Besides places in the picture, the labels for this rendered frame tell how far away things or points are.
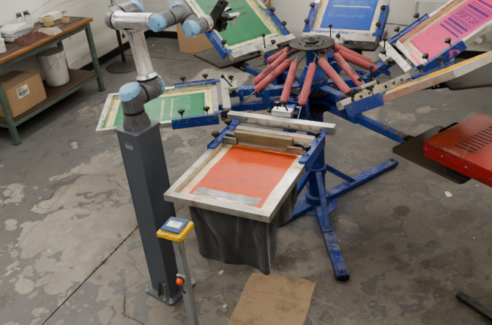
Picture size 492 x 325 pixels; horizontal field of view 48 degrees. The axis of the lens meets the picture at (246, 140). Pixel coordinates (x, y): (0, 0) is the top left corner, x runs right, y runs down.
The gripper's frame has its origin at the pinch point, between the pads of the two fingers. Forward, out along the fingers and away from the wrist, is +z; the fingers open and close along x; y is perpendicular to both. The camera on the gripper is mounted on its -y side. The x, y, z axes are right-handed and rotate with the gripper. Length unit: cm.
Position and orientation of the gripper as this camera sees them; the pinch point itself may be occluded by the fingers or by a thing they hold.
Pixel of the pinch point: (234, 10)
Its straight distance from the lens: 289.0
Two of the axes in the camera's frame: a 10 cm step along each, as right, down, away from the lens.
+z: 5.9, -3.7, 7.2
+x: 7.6, 5.6, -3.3
